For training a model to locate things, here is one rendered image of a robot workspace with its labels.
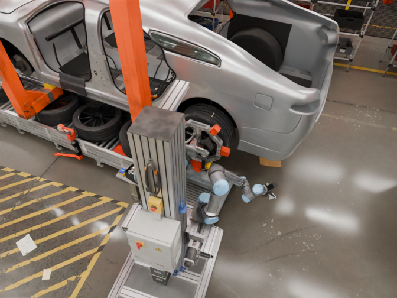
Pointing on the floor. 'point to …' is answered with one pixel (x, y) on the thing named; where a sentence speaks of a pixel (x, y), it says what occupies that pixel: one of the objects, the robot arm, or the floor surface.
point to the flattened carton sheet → (269, 162)
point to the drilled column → (135, 192)
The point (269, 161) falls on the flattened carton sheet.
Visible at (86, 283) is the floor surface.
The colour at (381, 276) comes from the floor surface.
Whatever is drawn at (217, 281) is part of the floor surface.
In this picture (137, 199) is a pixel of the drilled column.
